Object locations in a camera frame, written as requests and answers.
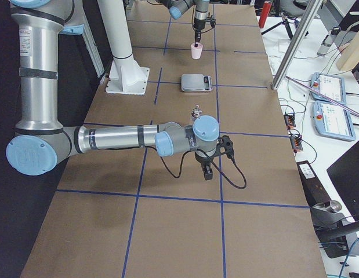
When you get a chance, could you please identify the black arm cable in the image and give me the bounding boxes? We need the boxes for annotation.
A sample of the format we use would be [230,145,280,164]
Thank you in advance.
[144,146,247,189]

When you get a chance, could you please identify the lower blue teach pendant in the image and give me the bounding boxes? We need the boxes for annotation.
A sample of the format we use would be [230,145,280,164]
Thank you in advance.
[313,101,356,141]

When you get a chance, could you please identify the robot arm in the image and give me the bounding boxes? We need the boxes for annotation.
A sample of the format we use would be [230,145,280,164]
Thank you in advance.
[157,0,209,47]
[6,1,221,180]

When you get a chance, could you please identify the lower orange connector block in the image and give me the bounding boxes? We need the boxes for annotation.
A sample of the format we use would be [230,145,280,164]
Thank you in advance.
[289,134,303,153]

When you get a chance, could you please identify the orange connector block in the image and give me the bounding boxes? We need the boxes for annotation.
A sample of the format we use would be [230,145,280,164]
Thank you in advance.
[289,134,303,153]
[284,114,296,129]

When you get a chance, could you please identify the aluminium frame post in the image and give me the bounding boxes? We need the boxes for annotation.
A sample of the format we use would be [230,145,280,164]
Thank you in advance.
[271,0,326,90]

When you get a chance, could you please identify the blue teach pendant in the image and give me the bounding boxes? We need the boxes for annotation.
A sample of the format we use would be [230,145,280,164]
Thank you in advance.
[311,72,346,104]
[313,101,356,141]

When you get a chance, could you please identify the black monitor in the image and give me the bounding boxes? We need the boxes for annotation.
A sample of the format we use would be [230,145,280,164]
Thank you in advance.
[327,141,359,220]

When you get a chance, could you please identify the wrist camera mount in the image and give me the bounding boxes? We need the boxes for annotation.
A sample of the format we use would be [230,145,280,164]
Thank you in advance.
[214,135,234,159]
[205,13,216,29]

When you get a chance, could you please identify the silver kitchen scale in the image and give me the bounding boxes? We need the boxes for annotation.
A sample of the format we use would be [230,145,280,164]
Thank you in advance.
[181,74,213,92]

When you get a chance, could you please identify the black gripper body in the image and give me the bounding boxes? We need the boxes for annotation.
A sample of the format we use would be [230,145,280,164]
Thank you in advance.
[193,17,206,31]
[195,151,213,171]

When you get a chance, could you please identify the black box with label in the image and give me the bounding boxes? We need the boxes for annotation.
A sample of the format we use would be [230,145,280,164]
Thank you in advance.
[296,160,331,207]

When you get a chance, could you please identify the pink paper cup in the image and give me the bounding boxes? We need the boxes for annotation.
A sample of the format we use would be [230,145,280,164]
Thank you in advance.
[190,42,203,60]

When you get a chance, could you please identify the black camera tripod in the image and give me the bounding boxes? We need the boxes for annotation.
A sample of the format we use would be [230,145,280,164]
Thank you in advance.
[261,17,300,40]

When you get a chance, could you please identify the wooden board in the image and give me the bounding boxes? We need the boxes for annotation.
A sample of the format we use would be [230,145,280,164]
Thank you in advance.
[336,31,359,71]

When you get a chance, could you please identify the clear glass sauce bottle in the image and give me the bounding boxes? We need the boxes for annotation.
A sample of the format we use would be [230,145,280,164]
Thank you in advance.
[191,104,202,122]

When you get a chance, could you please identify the red bottle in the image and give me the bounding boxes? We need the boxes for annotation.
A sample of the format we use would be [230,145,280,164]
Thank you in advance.
[258,1,272,28]

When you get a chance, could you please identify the upper blue teach pendant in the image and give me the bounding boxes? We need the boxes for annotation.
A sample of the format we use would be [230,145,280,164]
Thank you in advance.
[311,72,346,104]

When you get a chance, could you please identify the upper orange connector block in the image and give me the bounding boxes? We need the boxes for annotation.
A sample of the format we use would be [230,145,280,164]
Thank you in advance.
[284,114,296,129]

